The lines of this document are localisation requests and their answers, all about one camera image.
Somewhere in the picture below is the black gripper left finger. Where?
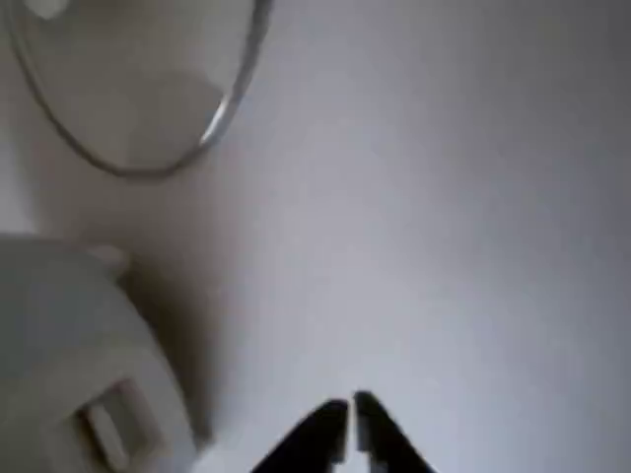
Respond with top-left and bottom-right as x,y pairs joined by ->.
253,397 -> 350,473

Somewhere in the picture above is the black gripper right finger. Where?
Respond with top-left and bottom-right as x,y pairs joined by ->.
352,390 -> 436,473

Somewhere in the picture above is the glass lid with white knob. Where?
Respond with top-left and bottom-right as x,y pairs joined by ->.
0,0 -> 275,179

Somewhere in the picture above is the white rice cooker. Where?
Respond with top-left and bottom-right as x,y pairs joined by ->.
0,233 -> 214,473

